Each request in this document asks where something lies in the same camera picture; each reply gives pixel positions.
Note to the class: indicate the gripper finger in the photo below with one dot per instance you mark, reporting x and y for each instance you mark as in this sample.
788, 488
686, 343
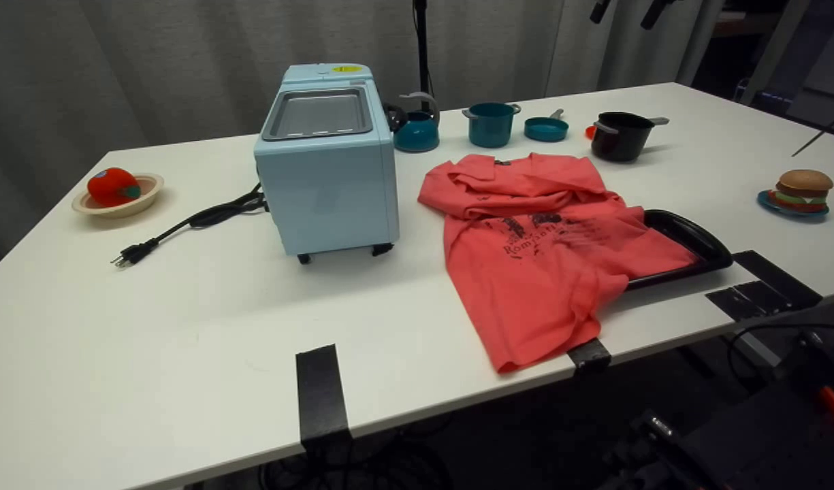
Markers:
599, 11
651, 15

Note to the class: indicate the blue plate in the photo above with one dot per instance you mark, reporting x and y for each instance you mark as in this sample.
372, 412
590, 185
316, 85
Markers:
771, 203

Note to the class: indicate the teal toy pot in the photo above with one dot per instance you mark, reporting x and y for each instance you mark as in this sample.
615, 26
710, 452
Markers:
490, 124

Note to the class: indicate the blue toy kettle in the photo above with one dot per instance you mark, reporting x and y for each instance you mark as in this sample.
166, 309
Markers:
415, 129

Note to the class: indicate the stand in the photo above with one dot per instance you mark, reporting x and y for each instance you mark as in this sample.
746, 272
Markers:
422, 47

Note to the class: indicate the toy burger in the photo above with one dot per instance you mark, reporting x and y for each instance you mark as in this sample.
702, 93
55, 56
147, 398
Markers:
803, 190

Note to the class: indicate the red toy tomato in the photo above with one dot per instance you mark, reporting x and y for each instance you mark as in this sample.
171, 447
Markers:
113, 186

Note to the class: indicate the light blue toaster oven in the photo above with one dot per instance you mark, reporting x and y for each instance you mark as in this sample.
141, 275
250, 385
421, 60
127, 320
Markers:
327, 170

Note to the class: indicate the teal toy pan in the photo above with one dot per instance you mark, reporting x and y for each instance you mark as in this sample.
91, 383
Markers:
546, 128

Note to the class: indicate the black toy pot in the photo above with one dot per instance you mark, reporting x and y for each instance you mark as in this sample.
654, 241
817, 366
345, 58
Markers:
619, 136

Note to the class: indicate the orange shirt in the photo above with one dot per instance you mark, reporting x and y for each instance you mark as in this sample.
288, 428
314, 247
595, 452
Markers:
539, 252

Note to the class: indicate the beige bowl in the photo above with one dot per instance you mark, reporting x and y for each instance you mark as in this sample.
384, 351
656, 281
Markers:
90, 206

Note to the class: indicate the black tray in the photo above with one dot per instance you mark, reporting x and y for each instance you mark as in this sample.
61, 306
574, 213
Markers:
689, 238

